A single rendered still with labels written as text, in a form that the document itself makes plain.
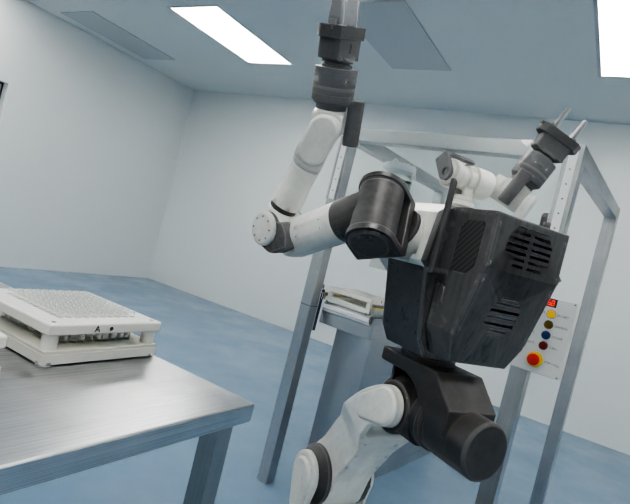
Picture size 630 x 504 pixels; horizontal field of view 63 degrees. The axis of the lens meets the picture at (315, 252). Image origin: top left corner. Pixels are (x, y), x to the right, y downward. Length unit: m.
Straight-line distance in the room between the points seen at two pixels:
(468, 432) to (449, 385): 0.10
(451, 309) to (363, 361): 1.50
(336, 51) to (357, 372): 1.71
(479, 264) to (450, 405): 0.27
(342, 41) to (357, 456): 0.90
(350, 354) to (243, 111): 5.40
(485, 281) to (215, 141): 6.83
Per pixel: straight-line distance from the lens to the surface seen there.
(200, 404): 0.91
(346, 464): 1.29
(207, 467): 0.98
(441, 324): 0.99
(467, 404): 1.06
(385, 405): 1.11
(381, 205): 0.96
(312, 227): 1.06
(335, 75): 1.07
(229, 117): 7.57
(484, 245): 0.95
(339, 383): 2.53
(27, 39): 6.77
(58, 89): 6.92
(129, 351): 1.07
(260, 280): 6.71
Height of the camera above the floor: 1.15
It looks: 1 degrees down
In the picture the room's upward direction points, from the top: 14 degrees clockwise
